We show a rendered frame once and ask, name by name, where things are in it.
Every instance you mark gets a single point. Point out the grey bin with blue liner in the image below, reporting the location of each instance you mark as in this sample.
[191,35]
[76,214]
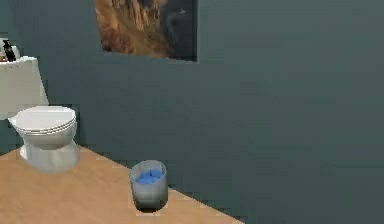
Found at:
[149,186]

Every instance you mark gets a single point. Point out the white toilet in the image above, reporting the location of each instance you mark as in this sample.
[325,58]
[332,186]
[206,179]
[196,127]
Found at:
[43,126]

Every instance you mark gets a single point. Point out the white round container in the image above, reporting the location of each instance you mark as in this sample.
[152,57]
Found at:
[16,51]

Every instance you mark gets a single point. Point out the black bottle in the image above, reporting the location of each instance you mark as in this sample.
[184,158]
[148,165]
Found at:
[8,51]

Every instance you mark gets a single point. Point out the brown framed wall picture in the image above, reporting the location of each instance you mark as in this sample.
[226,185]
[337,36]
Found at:
[140,28]

